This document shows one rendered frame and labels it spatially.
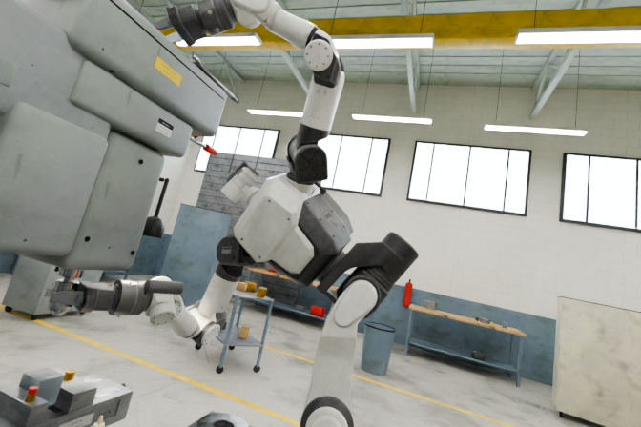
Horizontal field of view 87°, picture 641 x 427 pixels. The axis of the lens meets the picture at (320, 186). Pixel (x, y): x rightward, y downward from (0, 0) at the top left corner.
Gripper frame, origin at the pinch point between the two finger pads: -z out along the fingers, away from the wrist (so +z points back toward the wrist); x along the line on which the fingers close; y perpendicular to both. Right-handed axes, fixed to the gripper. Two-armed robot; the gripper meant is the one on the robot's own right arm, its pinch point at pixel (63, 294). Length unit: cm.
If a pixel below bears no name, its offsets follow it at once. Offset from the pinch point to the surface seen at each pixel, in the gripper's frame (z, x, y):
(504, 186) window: 765, -127, -239
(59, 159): -11.9, 19.0, -28.8
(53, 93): -16.1, 19.9, -40.2
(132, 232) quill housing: 8.1, 7.4, -17.3
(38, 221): -11.8, 18.8, -16.9
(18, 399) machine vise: -3.6, 7.2, 19.4
